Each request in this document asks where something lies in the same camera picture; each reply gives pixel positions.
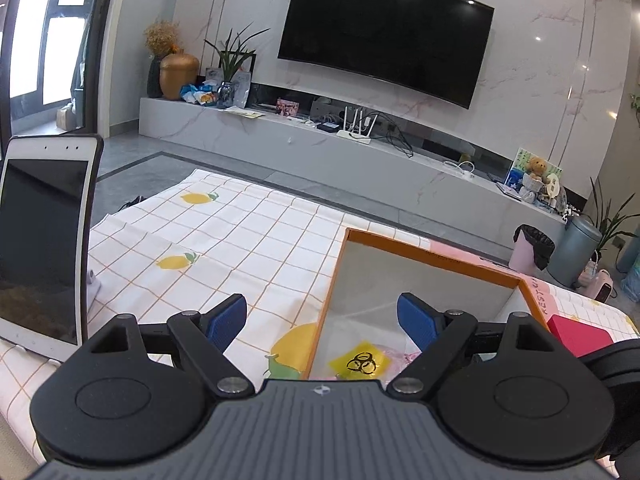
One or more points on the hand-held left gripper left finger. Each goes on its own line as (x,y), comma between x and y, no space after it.
(227,322)

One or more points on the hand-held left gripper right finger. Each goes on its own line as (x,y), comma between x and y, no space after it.
(417,322)

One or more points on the orange-rimmed cardboard box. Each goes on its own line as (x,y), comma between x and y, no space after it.
(400,270)

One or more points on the red flat case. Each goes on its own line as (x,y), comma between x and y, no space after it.
(580,335)

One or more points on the yellow cloth black print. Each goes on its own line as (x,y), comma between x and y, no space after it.
(360,360)

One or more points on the small pink heater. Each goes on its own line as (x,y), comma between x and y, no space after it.
(599,286)

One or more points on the lemon print tablecloth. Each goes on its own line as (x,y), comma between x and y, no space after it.
(225,225)

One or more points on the pink trash bin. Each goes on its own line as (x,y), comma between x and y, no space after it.
(525,252)

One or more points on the grey pedal bin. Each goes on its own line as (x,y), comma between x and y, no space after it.
(572,250)

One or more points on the potted plant long leaves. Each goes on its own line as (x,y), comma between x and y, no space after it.
(607,220)

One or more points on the marble TV console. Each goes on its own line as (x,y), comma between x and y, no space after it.
(350,160)

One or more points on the colourful picture card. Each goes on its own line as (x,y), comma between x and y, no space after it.
(517,175)

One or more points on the brown teddy bear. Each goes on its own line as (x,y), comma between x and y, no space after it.
(537,167)

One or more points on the white router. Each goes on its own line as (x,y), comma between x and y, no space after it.
(356,135)

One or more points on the white tablet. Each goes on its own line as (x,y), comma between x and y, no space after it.
(40,240)

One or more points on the yellow paper sheet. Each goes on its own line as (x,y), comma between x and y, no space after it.
(245,112)

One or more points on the black set-top box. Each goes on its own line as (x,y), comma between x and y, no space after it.
(329,126)

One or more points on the pink tissue box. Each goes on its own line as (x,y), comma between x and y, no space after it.
(287,108)

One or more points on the glass jar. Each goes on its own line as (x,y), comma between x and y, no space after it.
(226,95)

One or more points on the blue snack bags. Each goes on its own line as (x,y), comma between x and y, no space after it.
(200,94)

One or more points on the clear plastic bag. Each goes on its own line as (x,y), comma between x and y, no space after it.
(241,87)

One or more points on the gold vase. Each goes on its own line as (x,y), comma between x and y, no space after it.
(179,76)

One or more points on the dark vase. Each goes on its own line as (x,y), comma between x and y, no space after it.
(154,77)

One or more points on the beige tissue box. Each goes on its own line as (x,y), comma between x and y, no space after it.
(65,117)

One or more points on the green leafy plant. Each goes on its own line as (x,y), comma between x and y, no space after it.
(232,55)

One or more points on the black television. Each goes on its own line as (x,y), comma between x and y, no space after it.
(385,30)

